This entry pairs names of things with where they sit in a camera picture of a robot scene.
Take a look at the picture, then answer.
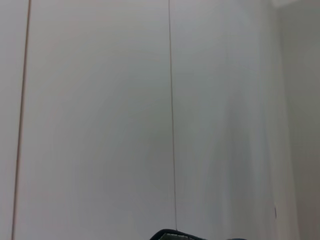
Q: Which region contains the teal fabric zip bag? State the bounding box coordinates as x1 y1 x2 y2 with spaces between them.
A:
149 228 248 240

